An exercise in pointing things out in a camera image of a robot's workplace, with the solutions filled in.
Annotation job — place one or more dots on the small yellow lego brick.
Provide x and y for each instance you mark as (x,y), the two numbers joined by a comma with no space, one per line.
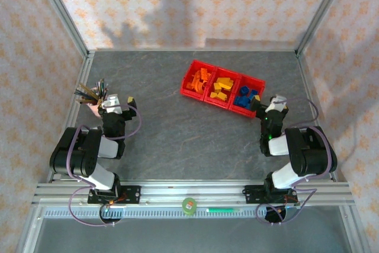
(213,95)
(217,87)

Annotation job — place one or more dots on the aluminium frame post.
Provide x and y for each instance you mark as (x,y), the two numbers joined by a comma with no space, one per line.
(324,10)
(62,13)

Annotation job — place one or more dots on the long yellow lego brick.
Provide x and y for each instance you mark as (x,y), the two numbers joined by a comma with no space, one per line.
(221,96)
(224,82)

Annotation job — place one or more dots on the aluminium table side rail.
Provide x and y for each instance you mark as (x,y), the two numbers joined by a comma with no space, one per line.
(314,93)
(80,87)

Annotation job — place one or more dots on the rectangular orange lego brick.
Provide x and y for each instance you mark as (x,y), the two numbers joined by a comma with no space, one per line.
(205,73)

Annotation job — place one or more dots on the red plastic bin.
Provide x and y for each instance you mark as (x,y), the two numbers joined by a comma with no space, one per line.
(192,95)
(219,105)
(241,111)

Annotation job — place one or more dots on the green marker pen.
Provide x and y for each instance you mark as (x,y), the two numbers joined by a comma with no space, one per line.
(225,210)

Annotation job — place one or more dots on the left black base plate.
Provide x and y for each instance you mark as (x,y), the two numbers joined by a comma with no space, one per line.
(131,195)

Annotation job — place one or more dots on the aluminium mounting rail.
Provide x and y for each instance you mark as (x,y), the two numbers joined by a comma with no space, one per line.
(192,189)

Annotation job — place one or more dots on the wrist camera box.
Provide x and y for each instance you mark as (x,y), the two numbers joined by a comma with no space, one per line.
(112,103)
(276,102)

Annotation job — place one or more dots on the curved orange lego piece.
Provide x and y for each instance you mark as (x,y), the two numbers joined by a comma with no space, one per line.
(201,87)

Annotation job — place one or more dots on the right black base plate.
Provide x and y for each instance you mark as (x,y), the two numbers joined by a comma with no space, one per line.
(251,194)

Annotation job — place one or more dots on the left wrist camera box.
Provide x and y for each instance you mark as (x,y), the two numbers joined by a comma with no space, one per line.
(112,103)

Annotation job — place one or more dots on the green tape roll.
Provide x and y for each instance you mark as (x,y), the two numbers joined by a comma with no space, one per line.
(189,205)

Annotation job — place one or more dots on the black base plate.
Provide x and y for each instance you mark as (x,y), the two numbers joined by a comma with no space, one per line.
(251,194)
(131,195)

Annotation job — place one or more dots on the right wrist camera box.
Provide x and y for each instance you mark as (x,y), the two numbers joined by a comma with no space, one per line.
(276,102)

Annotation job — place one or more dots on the bunch of coloured pencils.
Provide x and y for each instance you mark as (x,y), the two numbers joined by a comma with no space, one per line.
(90,94)

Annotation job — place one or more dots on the long orange lego beam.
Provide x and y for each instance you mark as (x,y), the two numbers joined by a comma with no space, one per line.
(195,79)

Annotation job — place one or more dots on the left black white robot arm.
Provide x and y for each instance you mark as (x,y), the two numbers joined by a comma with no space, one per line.
(77,152)

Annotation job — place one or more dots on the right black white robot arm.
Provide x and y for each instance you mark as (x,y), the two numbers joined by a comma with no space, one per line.
(308,152)

